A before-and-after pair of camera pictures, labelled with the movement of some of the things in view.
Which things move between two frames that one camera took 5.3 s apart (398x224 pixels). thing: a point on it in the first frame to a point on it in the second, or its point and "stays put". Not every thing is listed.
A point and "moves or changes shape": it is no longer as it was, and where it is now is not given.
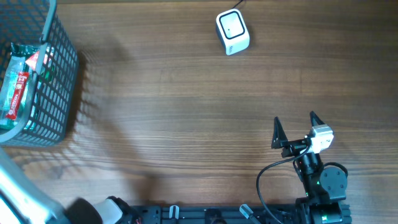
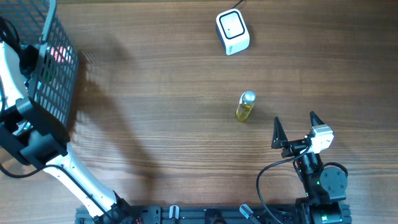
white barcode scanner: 232,32 stays put
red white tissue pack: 33,60 moves or changes shape
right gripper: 280,140 stays put
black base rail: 214,214 stays put
